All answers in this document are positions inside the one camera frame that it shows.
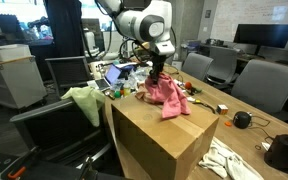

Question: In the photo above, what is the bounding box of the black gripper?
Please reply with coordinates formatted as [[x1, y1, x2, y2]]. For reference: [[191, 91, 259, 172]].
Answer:
[[148, 53, 168, 84]]

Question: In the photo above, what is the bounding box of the pink cloth with orange print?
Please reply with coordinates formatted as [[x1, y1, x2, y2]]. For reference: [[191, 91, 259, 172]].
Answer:
[[144, 73, 192, 120]]

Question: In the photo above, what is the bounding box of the light green cloth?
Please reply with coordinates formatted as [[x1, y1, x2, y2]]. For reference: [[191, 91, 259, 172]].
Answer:
[[61, 85, 107, 128]]

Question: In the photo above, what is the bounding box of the brown cardboard box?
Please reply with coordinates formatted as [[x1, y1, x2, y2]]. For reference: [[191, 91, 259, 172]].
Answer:
[[111, 94, 220, 180]]

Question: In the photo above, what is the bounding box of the black mesh office chair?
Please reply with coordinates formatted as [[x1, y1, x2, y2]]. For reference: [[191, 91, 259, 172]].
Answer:
[[44, 55, 93, 100]]

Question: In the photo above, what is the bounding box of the grey mesh back office chair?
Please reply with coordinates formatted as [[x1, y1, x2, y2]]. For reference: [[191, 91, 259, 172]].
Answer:
[[10, 87, 113, 168]]

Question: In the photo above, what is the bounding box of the clear plastic bag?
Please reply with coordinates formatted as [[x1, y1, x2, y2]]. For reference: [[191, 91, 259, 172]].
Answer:
[[128, 66, 149, 84]]

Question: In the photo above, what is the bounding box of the yellow spray bottle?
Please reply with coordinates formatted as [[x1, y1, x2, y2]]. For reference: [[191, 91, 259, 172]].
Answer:
[[123, 79, 132, 98]]

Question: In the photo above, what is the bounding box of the silver laptop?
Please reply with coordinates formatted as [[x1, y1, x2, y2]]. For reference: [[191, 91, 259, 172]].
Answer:
[[87, 63, 123, 93]]

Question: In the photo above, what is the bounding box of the Rubik's cube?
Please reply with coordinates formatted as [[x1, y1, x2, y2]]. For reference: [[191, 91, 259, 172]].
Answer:
[[216, 104, 229, 116]]

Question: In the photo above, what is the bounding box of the small black round speaker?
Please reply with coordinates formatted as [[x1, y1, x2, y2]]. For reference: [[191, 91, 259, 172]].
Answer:
[[232, 111, 253, 130]]

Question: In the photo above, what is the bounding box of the black curtain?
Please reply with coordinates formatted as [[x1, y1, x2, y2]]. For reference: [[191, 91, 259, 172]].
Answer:
[[43, 0, 85, 58]]

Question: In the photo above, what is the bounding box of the white crumpled cloth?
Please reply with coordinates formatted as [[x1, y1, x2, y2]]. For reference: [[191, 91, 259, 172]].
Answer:
[[198, 136, 265, 180]]

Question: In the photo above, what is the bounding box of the whiteboard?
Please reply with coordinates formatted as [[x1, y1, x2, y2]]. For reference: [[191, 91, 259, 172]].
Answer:
[[213, 0, 288, 44]]

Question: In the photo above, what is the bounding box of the orange black bar clamp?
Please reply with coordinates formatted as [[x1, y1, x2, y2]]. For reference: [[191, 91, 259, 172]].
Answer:
[[78, 154, 97, 180], [0, 146, 42, 180]]

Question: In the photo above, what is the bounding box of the black computer monitor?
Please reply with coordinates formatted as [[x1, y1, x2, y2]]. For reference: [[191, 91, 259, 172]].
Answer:
[[233, 23, 288, 56]]

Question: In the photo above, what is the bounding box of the black perforated mounting table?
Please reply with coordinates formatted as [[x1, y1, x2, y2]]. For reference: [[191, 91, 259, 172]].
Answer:
[[0, 146, 132, 180]]

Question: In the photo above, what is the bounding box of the white rolling cabinet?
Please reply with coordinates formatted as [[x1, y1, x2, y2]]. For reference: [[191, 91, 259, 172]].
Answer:
[[0, 54, 48, 111]]

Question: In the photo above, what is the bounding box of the white plastic bin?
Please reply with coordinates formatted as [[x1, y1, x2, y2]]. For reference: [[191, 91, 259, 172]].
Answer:
[[0, 43, 32, 63]]

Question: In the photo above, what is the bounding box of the black cylindrical appliance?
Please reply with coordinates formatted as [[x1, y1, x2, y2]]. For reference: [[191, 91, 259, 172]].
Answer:
[[263, 133, 288, 174]]

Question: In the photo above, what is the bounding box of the yellow handled hand tool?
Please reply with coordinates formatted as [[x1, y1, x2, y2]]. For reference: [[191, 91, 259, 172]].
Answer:
[[187, 96, 217, 114]]

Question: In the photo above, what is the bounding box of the thin black speaker cable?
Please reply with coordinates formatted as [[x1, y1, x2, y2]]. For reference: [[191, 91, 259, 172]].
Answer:
[[248, 114, 275, 143]]

